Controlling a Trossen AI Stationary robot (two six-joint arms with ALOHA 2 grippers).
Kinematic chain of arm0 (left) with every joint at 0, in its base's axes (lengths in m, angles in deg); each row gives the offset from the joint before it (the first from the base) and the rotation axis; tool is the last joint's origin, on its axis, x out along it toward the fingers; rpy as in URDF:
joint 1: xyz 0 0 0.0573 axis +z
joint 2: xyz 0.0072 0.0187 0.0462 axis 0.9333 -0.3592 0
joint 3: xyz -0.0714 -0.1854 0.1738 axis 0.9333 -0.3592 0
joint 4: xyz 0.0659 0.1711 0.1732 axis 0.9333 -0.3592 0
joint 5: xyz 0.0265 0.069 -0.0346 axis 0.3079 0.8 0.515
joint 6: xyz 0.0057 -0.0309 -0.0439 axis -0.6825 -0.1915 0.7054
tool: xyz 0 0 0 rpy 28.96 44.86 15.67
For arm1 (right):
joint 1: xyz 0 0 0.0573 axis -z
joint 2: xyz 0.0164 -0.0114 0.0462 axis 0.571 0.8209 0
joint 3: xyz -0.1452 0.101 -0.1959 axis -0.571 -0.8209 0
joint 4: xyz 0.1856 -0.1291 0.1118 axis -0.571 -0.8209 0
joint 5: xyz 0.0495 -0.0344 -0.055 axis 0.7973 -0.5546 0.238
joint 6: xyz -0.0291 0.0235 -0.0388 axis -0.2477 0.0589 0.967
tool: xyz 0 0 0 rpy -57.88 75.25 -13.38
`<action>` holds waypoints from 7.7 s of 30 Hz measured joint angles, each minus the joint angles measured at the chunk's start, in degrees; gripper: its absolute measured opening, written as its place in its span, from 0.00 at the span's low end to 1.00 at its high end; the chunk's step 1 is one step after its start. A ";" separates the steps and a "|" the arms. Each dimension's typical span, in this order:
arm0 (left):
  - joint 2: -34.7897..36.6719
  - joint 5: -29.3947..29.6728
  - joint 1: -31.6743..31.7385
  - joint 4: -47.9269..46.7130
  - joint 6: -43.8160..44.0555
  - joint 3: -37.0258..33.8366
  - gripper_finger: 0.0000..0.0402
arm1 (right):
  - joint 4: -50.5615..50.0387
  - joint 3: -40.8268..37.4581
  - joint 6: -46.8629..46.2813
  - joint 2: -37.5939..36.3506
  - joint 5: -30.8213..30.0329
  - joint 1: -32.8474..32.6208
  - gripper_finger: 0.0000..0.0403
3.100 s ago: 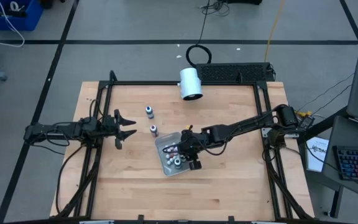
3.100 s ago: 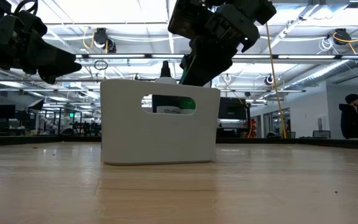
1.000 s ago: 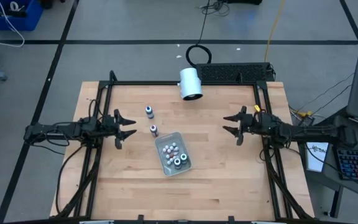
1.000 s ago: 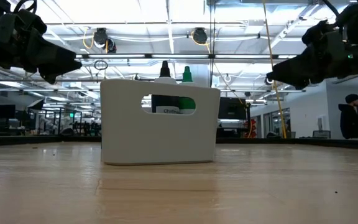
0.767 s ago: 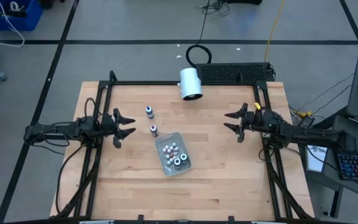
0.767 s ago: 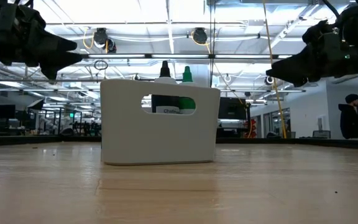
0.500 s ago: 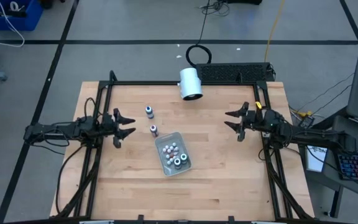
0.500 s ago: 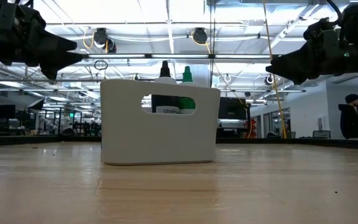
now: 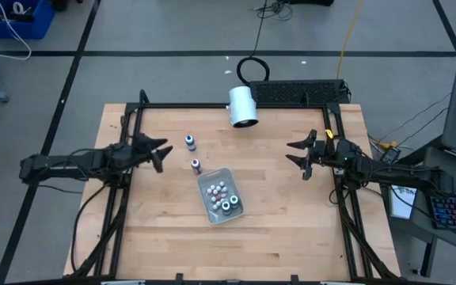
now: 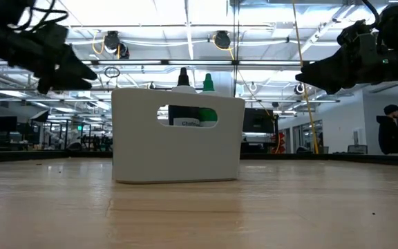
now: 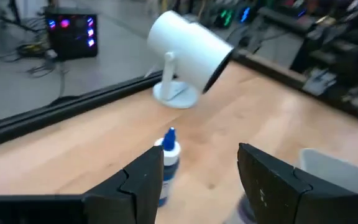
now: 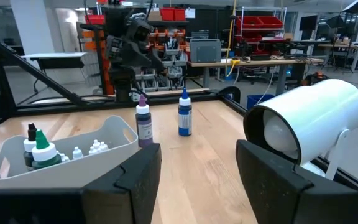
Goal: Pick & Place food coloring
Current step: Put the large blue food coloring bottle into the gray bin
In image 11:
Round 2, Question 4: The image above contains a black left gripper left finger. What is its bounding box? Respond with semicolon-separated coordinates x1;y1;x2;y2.
82;145;165;224

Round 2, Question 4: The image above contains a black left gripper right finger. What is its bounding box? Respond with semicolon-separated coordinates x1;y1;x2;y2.
237;142;354;224

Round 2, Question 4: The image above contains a blue-capped food coloring bottle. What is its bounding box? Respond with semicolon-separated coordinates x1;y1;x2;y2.
154;126;181;208

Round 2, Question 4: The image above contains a light grey plastic bin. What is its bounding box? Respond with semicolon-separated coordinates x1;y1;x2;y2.
299;148;358;195

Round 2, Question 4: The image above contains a black computer with coloured lights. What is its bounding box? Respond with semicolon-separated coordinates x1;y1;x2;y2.
44;6;99;62

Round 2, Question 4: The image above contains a black aluminium table frame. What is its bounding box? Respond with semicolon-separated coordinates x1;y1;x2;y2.
0;51;358;152

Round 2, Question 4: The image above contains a black cable tangle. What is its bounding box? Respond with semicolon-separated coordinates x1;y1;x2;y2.
16;42;58;77

